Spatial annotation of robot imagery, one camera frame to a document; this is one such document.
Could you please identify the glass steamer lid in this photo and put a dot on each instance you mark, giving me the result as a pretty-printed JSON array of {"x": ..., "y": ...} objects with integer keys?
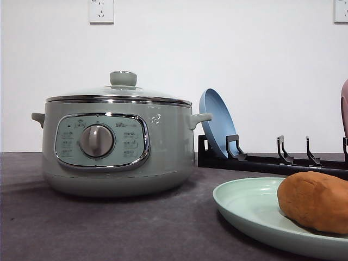
[{"x": 123, "y": 88}]

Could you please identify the green plate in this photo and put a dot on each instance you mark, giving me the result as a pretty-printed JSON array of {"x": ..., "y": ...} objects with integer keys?
[{"x": 252, "y": 205}]

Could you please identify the brown potato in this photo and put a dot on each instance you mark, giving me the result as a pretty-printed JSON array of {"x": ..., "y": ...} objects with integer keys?
[{"x": 315, "y": 200}]

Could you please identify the blue plate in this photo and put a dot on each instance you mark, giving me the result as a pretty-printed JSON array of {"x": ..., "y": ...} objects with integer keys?
[{"x": 222, "y": 124}]

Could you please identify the green electric steamer pot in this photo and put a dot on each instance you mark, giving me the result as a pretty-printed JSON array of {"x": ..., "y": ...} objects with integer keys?
[{"x": 118, "y": 149}]

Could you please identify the black plate rack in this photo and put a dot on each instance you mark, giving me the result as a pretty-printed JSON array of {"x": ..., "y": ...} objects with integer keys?
[{"x": 283, "y": 162}]

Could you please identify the pink plate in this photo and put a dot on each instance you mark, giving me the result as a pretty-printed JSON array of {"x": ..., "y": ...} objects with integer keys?
[{"x": 344, "y": 106}]

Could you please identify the dark grey table mat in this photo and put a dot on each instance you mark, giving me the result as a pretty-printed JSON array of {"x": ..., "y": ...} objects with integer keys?
[{"x": 38, "y": 223}]

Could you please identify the white wall socket left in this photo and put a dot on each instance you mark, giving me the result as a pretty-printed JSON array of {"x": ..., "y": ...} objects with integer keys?
[{"x": 101, "y": 13}]

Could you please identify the white wall socket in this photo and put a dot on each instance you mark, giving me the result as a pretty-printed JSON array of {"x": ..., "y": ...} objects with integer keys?
[
  {"x": 340, "y": 12},
  {"x": 101, "y": 13}
]

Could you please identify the white wall socket right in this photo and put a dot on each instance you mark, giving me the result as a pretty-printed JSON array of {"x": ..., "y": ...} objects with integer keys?
[{"x": 340, "y": 12}]

